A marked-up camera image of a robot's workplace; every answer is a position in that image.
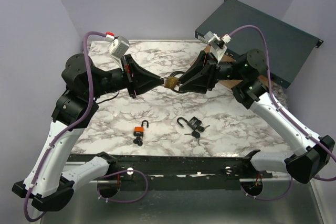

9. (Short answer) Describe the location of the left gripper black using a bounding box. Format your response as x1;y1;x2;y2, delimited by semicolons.
87;54;165;98

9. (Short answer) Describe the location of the wooden board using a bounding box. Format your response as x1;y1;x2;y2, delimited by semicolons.
203;45;269;89

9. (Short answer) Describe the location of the brass padlock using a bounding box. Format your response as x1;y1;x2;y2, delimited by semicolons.
164;76;179;90

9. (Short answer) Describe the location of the black padlock key bunch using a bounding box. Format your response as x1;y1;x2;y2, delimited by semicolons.
184;125;209;145

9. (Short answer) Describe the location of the black mounting rail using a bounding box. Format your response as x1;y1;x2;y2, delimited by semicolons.
65;153;274;191

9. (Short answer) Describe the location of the black coiled cable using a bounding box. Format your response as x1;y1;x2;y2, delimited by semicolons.
169;70;187;94

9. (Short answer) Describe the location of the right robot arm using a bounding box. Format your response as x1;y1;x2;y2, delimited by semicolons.
179;49;335;184

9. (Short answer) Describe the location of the black padlock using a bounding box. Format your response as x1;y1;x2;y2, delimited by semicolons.
176;116;202;131

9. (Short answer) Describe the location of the orange padlock with keys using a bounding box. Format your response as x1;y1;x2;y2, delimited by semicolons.
133;120;149;146

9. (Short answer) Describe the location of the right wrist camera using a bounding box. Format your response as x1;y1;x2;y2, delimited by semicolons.
204;31;232;62

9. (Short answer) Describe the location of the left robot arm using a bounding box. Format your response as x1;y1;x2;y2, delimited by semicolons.
12;54;164;212

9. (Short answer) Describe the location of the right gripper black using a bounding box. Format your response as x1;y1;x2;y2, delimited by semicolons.
176;50;245;93

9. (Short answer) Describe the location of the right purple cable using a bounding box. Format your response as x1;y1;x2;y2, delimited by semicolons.
228;25;336;183

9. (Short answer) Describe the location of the dark teal network switch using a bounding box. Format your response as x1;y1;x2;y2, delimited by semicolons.
195;0;323;88

